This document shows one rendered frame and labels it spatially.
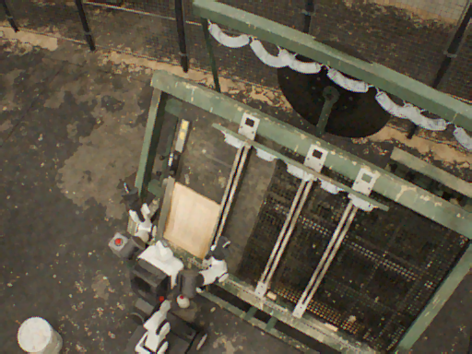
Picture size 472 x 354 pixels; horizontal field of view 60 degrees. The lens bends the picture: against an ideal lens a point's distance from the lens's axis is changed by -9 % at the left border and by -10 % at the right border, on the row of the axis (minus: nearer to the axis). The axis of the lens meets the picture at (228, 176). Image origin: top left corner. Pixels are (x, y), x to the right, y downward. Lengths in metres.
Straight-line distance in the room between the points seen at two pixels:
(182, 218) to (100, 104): 2.63
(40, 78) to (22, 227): 2.16
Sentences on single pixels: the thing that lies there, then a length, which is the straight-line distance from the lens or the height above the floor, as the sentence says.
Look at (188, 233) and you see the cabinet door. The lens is 3.21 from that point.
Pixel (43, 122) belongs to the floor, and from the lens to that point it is 5.55.
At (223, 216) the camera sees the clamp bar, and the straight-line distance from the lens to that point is 2.91.
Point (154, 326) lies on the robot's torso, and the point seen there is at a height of 0.69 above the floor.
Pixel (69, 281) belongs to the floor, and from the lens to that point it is 4.39.
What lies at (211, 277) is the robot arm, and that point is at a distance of 2.86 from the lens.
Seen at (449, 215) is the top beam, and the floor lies 1.94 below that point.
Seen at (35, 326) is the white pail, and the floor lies 0.36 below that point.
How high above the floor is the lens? 3.91
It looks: 58 degrees down
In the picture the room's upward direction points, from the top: 1 degrees counter-clockwise
